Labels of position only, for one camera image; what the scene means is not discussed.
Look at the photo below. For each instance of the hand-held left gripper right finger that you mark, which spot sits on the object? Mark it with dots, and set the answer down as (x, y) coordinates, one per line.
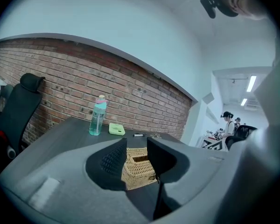
(193, 178)

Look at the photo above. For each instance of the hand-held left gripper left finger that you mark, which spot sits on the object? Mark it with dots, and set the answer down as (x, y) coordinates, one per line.
(67, 183)

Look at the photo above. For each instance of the wicker basket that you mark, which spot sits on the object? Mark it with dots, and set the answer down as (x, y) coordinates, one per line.
(137, 169)

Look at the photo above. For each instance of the white desk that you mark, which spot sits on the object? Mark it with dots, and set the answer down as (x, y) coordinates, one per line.
(212, 143)

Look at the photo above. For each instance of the black mesh office chair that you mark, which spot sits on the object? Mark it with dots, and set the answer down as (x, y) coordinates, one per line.
(242, 134)

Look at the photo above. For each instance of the black white marker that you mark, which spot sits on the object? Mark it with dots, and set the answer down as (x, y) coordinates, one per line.
(140, 135)

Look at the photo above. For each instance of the teal water bottle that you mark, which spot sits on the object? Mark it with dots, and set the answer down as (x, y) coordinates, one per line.
(97, 120)

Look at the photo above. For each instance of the green portable fan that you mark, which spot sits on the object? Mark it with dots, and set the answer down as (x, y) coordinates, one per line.
(116, 129)

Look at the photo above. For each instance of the black high-back office chair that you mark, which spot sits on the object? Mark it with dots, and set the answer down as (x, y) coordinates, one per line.
(16, 111)

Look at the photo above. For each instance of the long ceiling light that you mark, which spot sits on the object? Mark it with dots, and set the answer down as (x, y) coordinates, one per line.
(251, 83)
(243, 102)

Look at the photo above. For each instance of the black folding chair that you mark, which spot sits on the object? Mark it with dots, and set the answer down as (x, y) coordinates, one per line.
(6, 94)

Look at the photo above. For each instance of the person's grey shirt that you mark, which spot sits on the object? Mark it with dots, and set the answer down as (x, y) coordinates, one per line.
(273, 101)

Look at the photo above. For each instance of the black headband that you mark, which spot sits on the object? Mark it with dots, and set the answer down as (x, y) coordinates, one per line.
(225, 7)

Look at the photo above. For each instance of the person's face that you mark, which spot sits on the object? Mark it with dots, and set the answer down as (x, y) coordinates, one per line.
(245, 1)

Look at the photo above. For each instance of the black head-mounted camera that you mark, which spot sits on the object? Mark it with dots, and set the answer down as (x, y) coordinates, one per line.
(208, 6)

